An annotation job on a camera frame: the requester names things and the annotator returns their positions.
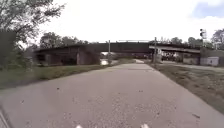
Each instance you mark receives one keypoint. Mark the water channel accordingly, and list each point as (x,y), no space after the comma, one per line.
(104,62)

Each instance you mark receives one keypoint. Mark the pole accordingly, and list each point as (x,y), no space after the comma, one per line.
(155,50)
(109,46)

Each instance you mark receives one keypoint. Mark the dark bridge with stone pier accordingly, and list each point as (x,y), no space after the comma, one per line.
(120,47)

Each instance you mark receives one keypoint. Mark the grey concrete path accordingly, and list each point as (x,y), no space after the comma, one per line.
(113,90)

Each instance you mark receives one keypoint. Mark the group of trees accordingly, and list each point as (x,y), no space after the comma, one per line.
(56,39)
(216,37)

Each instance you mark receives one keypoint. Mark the grass strip beside water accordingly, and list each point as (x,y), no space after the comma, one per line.
(50,71)

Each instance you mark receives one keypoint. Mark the robot's own part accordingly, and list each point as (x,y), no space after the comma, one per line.
(78,126)
(144,126)

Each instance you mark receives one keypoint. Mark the grass verge with bare patches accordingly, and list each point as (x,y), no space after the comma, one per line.
(196,81)

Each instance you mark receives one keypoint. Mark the grey side road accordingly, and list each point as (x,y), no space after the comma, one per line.
(200,66)

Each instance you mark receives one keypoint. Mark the signal mast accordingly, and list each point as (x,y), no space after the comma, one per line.
(202,34)

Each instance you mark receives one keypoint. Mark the small white building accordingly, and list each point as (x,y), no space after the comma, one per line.
(209,60)

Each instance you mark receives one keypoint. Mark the tall leafy tree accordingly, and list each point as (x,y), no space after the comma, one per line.
(15,30)

